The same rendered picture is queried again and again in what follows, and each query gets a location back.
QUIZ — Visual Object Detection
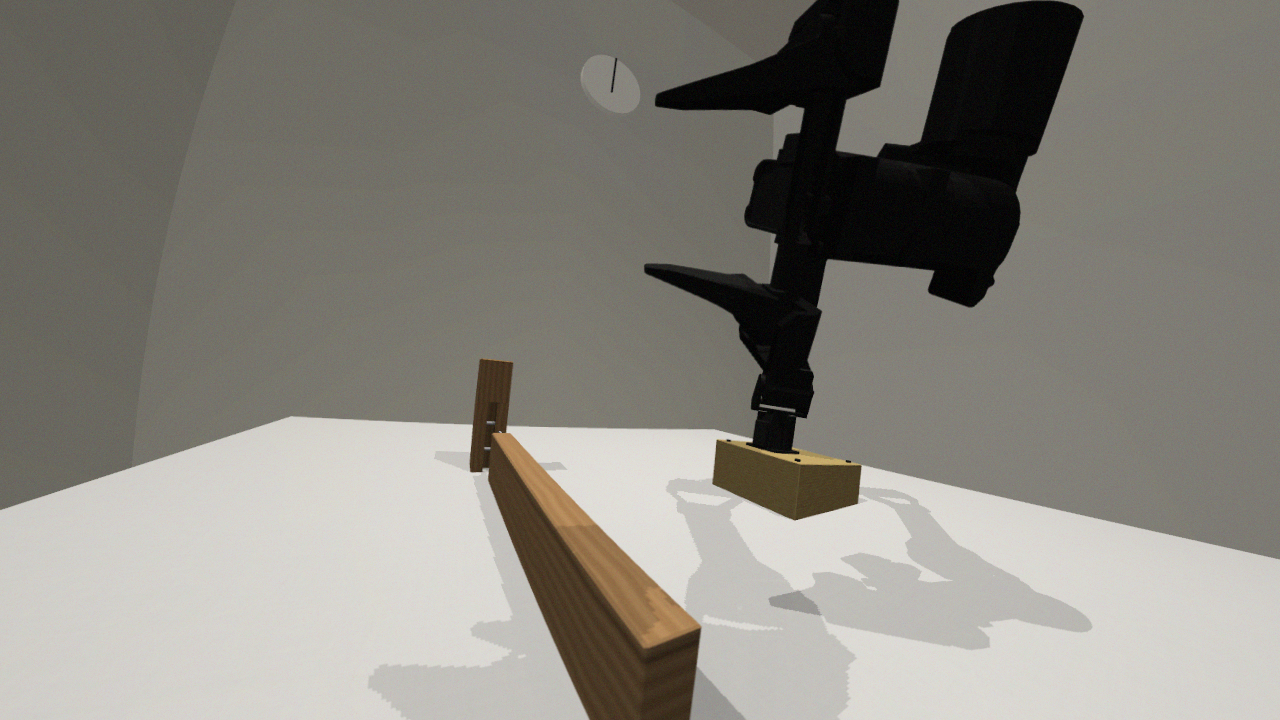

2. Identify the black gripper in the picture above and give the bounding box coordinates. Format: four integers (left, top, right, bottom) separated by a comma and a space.
644, 0, 954, 374

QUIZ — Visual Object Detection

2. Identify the brown wooden post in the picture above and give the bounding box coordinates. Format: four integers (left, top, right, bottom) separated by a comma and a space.
468, 357, 513, 473

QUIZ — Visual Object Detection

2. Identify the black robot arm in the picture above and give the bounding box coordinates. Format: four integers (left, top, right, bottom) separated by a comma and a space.
744, 0, 1084, 455

